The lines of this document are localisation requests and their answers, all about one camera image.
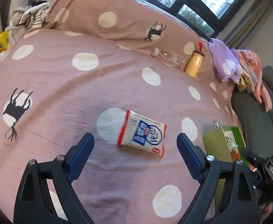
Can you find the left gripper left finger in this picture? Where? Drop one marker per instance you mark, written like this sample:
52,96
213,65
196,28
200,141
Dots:
33,202

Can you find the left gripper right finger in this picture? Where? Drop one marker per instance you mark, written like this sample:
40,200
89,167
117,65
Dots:
225,194

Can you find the orange snack bag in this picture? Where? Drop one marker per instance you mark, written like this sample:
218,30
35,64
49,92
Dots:
235,154

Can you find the white red-edged snack packet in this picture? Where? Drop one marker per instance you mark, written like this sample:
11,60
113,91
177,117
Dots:
142,133

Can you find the dark grey sofa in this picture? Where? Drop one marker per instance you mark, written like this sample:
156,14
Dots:
255,121

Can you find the green cardboard box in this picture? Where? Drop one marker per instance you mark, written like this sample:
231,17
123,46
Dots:
220,141

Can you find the pink patterned cloth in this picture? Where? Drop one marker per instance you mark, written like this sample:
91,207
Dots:
251,79

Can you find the purple floral cloth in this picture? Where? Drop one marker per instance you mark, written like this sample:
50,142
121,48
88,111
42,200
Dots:
226,64

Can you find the yellow bear bottle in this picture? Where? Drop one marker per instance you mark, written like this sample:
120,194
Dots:
195,62

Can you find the pink polka-dot bed cover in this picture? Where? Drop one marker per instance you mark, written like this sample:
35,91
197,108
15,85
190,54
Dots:
81,74

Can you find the clear plastic water bottle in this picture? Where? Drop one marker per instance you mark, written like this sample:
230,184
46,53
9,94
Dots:
169,58

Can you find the striped white cloth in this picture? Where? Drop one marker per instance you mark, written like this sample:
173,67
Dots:
29,18

